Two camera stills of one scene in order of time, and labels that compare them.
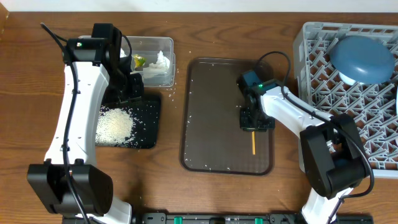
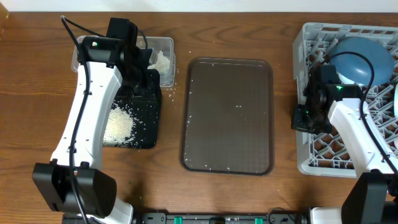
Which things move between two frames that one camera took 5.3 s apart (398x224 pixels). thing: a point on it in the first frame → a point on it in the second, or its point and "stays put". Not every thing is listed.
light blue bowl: x=347 y=79 stays put
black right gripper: x=248 y=125 → x=298 y=122
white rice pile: x=114 y=126 stays put
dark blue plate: x=365 y=59 stays put
